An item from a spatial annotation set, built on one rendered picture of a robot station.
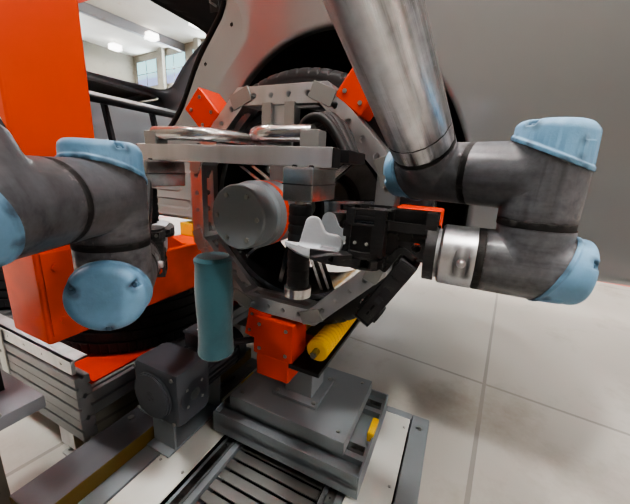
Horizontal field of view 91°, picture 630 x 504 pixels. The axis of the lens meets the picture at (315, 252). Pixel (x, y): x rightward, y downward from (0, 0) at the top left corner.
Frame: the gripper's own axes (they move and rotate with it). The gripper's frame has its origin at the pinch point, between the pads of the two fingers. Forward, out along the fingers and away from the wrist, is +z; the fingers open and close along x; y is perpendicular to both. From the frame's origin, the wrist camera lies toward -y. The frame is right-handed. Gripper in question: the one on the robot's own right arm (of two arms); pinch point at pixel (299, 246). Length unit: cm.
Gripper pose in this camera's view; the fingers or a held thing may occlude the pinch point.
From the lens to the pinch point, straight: 48.4
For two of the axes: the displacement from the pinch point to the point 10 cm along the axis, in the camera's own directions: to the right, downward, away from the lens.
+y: 0.5, -9.7, -2.5
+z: -9.0, -1.5, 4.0
